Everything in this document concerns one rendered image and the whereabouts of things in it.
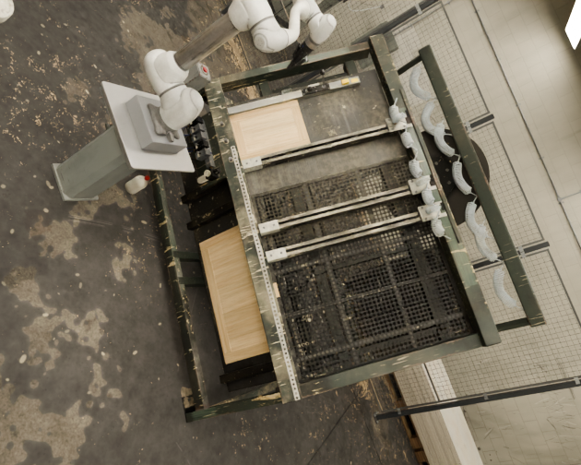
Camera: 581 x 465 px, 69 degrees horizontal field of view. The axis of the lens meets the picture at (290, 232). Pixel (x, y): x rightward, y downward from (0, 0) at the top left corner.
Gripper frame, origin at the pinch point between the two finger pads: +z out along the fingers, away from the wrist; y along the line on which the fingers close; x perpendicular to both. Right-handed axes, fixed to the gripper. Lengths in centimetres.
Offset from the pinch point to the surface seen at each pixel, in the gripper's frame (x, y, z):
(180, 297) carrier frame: 72, -113, 108
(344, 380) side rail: 24, -193, 24
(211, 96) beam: 30, 11, 54
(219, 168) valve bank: 43, -43, 53
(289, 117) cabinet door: -9.1, -20.7, 28.9
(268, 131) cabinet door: 5.2, -26.1, 37.4
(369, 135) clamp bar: -42, -53, -4
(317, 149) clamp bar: -12, -51, 16
